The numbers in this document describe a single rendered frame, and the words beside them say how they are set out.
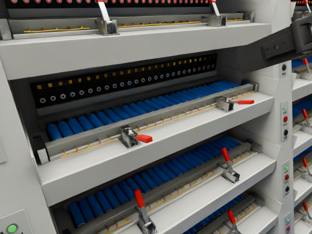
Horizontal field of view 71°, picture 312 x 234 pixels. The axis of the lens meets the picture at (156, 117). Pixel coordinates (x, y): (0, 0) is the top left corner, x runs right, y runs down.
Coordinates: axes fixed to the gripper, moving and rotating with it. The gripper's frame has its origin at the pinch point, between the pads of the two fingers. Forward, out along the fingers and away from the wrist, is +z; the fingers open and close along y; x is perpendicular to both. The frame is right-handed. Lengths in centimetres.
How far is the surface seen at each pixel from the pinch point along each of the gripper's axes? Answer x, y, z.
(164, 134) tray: -8.4, -7.2, 21.6
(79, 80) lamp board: 7.6, -17.3, 33.9
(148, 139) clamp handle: -7.1, -14.4, 14.7
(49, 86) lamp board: 7.6, -23.6, 33.9
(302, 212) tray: -64, 58, 38
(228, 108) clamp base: -7.7, 11.5, 20.9
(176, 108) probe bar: -4.3, -0.6, 24.5
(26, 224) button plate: -13.4, -33.3, 21.4
